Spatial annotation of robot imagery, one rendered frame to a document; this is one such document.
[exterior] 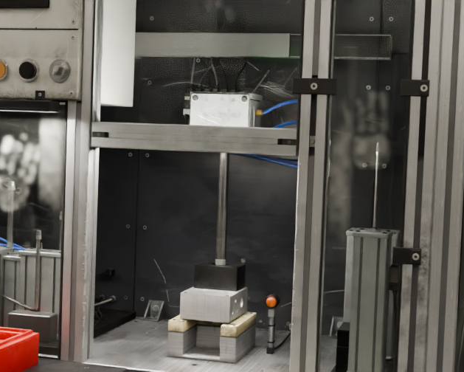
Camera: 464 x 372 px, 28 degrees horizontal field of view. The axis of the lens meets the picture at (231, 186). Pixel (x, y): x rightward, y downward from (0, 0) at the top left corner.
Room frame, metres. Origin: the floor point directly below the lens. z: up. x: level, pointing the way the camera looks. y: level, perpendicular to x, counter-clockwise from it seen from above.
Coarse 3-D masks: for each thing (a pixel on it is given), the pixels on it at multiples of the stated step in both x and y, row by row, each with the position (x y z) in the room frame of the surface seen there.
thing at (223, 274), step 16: (224, 160) 1.76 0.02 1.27; (224, 176) 1.76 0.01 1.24; (224, 192) 1.76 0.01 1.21; (224, 208) 1.76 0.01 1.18; (224, 224) 1.76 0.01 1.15; (224, 240) 1.76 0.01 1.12; (224, 256) 1.76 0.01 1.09; (208, 272) 1.74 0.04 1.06; (224, 272) 1.73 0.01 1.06; (240, 272) 1.75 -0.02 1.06; (208, 288) 1.74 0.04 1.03; (224, 288) 1.73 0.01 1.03; (240, 288) 1.76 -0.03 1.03
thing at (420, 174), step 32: (416, 0) 1.47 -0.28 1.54; (416, 32) 1.47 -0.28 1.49; (416, 64) 1.47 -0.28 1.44; (416, 128) 1.46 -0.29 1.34; (288, 160) 1.94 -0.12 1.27; (416, 160) 1.46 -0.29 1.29; (416, 192) 1.47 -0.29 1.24; (416, 224) 1.47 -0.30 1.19; (416, 288) 1.47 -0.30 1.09; (96, 320) 1.90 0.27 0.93; (128, 320) 1.98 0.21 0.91; (416, 320) 1.46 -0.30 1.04; (416, 352) 1.46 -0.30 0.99
